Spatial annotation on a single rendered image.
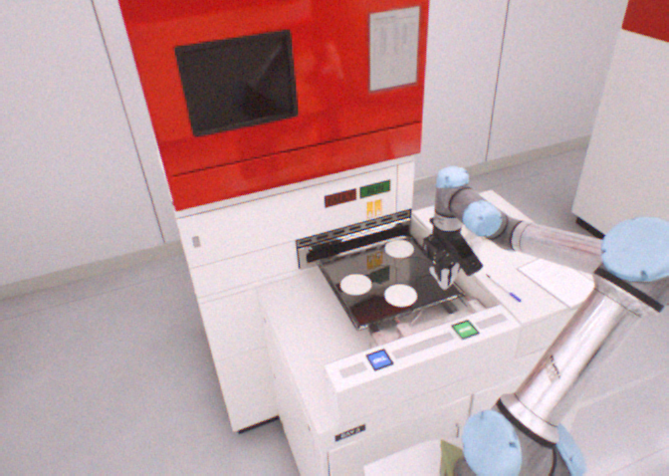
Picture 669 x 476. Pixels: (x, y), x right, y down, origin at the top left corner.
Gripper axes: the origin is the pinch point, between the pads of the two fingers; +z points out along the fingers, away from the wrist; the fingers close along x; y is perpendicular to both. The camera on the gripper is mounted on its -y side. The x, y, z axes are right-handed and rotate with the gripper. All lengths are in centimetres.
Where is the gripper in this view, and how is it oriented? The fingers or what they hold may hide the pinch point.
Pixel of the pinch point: (447, 287)
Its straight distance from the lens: 148.7
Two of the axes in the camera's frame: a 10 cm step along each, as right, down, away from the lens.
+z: 0.5, 8.1, 5.8
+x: -8.6, 3.3, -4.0
